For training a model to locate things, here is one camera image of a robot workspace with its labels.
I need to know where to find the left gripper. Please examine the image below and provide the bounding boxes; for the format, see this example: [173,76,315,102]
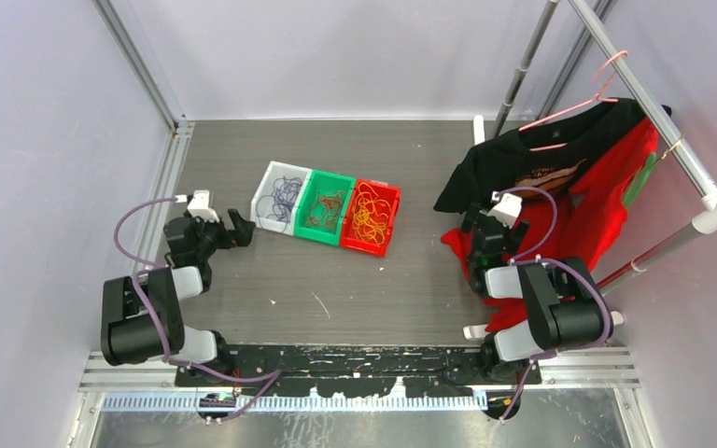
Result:
[186,209,254,259]

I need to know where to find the purple thin cable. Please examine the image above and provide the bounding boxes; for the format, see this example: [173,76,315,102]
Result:
[255,175,305,225]

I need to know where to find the yellow thin cable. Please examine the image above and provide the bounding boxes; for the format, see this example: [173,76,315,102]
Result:
[349,182,397,246]

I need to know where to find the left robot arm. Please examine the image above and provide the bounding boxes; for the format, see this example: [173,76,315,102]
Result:
[101,209,256,385]

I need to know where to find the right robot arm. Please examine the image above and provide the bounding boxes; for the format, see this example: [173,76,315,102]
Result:
[460,204,615,384]

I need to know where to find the white plastic bin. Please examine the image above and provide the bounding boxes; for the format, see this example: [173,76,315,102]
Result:
[250,161,313,236]

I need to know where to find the green plastic bin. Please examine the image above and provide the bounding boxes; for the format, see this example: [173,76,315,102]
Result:
[294,170,357,246]

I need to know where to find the red t-shirt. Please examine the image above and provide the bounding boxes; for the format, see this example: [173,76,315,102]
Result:
[441,119,660,334]

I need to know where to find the black t-shirt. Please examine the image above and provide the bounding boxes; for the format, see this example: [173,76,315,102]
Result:
[433,98,653,214]

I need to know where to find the red plastic bin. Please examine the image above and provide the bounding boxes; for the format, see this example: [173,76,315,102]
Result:
[338,179,401,258]

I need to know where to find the green clothes hanger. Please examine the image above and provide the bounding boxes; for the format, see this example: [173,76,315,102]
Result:
[622,152,659,208]

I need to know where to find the pink clothes hanger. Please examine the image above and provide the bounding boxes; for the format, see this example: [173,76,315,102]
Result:
[518,49,628,133]

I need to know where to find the metal clothes rack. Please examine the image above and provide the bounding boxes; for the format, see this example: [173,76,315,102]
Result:
[462,0,717,343]

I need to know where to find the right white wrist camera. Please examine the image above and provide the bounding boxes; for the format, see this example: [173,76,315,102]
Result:
[489,192,523,229]

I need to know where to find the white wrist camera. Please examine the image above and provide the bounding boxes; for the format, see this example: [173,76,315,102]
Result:
[489,192,523,229]
[175,189,221,223]

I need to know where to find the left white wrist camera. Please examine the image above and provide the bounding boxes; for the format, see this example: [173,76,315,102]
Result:
[175,189,221,223]

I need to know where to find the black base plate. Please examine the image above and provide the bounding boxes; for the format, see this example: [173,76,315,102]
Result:
[175,343,543,399]

